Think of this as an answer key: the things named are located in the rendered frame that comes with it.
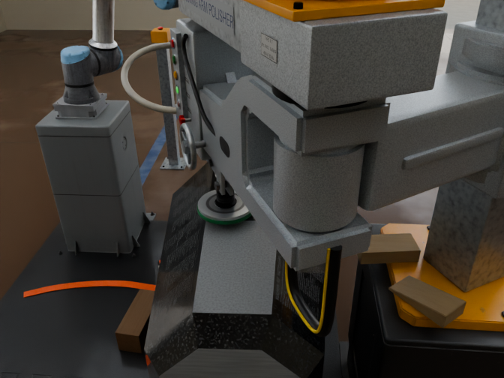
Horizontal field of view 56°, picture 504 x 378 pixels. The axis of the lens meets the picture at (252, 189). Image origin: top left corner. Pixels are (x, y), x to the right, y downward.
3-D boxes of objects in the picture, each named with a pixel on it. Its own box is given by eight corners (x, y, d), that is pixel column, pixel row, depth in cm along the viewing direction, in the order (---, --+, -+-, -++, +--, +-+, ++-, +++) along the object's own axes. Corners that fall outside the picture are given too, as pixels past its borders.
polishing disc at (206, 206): (213, 186, 193) (213, 184, 192) (262, 196, 186) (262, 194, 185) (187, 214, 176) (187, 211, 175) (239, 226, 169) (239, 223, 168)
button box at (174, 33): (190, 118, 162) (184, 32, 147) (183, 118, 161) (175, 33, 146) (184, 109, 168) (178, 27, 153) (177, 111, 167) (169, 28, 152)
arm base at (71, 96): (59, 104, 252) (56, 86, 247) (67, 93, 268) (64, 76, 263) (96, 104, 254) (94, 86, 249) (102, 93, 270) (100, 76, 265)
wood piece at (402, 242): (408, 243, 170) (411, 232, 167) (418, 262, 161) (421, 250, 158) (353, 246, 170) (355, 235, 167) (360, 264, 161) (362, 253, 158)
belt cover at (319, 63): (430, 109, 84) (450, 11, 76) (305, 132, 76) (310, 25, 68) (240, 14, 161) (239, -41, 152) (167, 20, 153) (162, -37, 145)
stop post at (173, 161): (189, 158, 400) (177, 25, 345) (184, 169, 383) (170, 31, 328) (166, 157, 402) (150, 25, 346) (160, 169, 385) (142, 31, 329)
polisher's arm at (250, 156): (367, 287, 114) (397, 91, 88) (280, 315, 106) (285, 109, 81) (252, 158, 172) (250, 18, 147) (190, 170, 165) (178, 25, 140)
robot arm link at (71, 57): (58, 82, 254) (52, 48, 246) (84, 74, 267) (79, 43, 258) (76, 87, 247) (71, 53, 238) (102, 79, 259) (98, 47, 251)
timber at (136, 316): (142, 305, 251) (139, 288, 245) (163, 308, 249) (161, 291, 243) (118, 350, 226) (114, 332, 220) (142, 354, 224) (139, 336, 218)
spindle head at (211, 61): (282, 178, 152) (286, 35, 129) (217, 192, 145) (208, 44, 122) (241, 136, 181) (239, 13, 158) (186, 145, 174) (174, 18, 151)
